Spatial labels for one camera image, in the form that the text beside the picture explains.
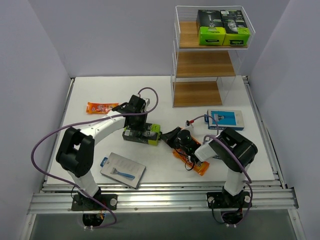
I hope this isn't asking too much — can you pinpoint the small black green razor box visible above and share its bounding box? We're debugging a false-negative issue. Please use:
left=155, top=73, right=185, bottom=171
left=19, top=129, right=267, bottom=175
left=122, top=123, right=161, bottom=146

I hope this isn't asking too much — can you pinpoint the black green razor pack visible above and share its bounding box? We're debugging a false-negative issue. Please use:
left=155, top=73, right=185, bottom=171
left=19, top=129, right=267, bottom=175
left=196, top=9, right=226, bottom=46

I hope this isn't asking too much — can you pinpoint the tall green black razor box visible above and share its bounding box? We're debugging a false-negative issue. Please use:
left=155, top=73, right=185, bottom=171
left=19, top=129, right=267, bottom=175
left=220, top=10, right=251, bottom=47

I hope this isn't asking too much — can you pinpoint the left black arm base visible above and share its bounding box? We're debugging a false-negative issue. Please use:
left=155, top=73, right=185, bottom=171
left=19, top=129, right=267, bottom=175
left=71, top=193, right=118, bottom=211

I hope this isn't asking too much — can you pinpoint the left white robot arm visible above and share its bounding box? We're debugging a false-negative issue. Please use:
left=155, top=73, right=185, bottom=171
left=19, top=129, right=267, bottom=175
left=55, top=95, right=150, bottom=210

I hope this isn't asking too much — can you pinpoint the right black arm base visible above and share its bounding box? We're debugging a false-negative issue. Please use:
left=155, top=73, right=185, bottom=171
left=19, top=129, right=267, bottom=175
left=206, top=191, right=252, bottom=209

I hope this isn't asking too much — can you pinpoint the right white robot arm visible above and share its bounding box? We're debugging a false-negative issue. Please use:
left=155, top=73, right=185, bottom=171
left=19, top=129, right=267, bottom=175
left=160, top=125, right=258, bottom=207

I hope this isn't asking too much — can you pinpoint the orange razor bag lower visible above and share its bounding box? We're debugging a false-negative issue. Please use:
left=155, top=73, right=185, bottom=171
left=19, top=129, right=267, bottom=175
left=172, top=138, right=210, bottom=176

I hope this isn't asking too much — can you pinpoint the orange razor bag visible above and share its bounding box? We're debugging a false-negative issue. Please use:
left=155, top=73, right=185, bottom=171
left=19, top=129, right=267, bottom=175
left=85, top=102, right=119, bottom=115
left=172, top=138, right=210, bottom=176

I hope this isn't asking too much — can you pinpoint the blue white razor box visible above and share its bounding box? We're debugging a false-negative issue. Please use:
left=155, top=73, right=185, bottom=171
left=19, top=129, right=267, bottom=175
left=204, top=109, right=245, bottom=131

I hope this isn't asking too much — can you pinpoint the orange razor bag far left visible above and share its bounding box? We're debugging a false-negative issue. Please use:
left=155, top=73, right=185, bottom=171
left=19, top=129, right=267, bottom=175
left=85, top=102, right=119, bottom=115

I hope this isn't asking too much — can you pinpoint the grey box blue razor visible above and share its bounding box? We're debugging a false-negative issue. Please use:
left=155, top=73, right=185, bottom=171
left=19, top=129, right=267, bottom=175
left=100, top=152, right=146, bottom=189

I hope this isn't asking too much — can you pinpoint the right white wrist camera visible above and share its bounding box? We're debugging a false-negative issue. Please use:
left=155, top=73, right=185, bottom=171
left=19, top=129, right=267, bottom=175
left=184, top=120, right=194, bottom=132

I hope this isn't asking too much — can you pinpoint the white wire wooden shelf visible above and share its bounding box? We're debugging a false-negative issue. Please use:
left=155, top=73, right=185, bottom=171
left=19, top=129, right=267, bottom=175
left=170, top=5, right=256, bottom=108

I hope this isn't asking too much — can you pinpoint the aluminium mounting rail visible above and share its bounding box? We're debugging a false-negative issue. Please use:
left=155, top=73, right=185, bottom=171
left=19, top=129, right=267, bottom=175
left=27, top=180, right=299, bottom=214

